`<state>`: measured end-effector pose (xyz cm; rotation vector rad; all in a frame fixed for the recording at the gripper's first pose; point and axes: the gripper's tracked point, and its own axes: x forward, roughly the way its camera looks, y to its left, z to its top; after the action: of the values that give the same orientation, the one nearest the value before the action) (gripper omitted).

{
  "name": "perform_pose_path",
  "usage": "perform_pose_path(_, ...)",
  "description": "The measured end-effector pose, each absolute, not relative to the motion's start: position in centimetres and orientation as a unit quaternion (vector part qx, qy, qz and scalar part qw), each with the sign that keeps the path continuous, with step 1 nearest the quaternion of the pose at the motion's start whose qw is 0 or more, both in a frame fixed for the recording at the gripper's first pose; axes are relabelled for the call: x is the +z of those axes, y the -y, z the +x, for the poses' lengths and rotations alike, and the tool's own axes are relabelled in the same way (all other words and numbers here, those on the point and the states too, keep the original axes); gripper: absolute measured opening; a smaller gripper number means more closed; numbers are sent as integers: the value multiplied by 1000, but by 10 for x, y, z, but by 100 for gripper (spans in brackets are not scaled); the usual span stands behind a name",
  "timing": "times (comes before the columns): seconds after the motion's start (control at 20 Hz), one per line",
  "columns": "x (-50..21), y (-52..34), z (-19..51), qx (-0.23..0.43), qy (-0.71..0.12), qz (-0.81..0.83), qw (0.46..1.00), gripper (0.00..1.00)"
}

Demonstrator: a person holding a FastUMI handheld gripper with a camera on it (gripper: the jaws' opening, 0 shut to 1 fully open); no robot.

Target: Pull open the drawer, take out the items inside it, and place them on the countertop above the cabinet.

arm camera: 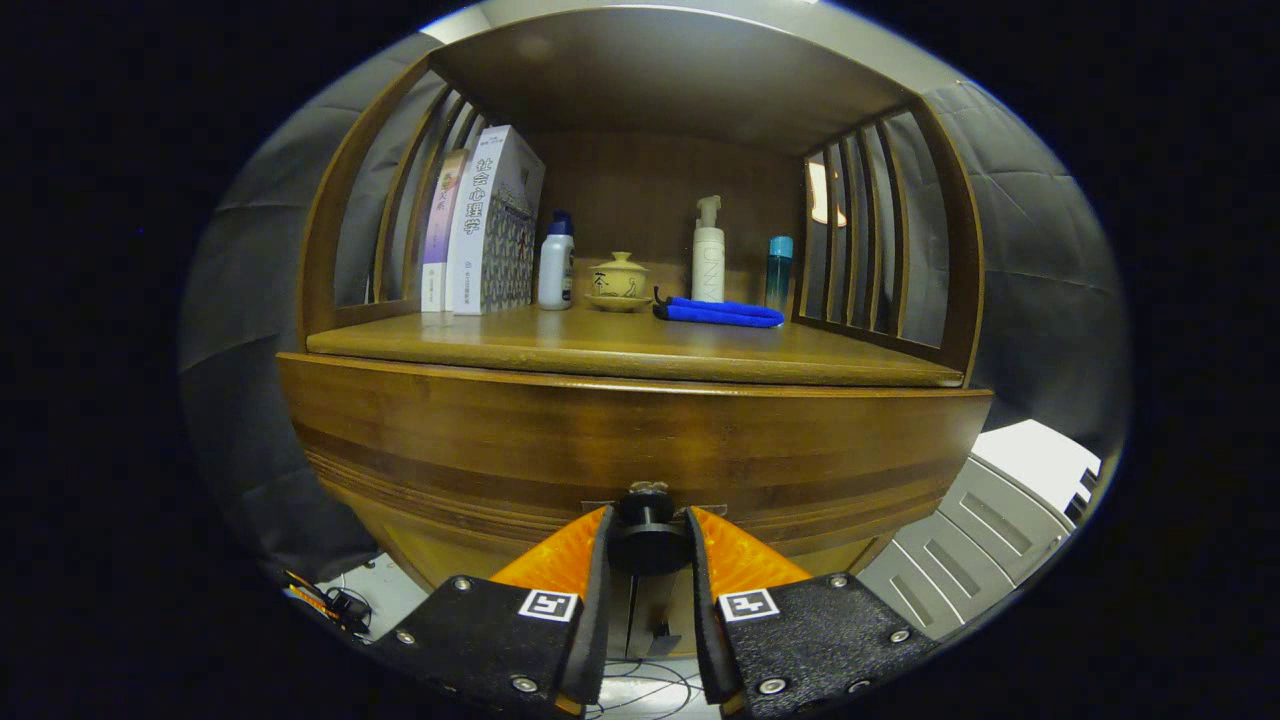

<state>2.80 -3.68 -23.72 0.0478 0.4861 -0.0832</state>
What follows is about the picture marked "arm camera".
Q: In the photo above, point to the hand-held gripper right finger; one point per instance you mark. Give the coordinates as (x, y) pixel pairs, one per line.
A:
(800, 640)

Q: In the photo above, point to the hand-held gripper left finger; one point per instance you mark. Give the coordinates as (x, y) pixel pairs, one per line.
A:
(520, 640)

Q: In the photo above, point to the wooden drawer with black knob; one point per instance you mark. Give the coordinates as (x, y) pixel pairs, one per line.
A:
(500, 440)

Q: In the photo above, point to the wooden countertop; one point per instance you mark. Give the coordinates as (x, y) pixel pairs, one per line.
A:
(620, 345)

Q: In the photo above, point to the brown wooden cabinet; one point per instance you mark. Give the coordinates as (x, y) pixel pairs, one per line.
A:
(650, 80)

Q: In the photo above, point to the orange and black device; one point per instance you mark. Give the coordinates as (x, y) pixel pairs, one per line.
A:
(335, 605)

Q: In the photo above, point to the white panelled unit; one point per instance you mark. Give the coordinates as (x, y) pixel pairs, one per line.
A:
(1000, 500)

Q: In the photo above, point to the blue folded cloth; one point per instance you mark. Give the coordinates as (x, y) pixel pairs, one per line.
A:
(720, 313)

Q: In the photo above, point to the yellow saucer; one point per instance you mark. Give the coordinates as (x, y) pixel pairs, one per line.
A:
(618, 304)

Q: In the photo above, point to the teal bottle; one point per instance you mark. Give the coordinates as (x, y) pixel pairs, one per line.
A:
(779, 275)

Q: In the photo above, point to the white bottle with blue cap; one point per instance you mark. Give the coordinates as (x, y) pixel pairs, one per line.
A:
(555, 270)

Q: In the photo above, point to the yellow lidded teacup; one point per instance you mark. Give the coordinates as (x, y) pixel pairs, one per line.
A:
(618, 280)

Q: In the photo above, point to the white pump bottle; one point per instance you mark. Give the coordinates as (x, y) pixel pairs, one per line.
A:
(708, 260)

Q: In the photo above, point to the thick white patterned book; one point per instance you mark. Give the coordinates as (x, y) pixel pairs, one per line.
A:
(495, 230)

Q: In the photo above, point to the purple book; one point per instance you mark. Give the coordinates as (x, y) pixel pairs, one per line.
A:
(440, 230)

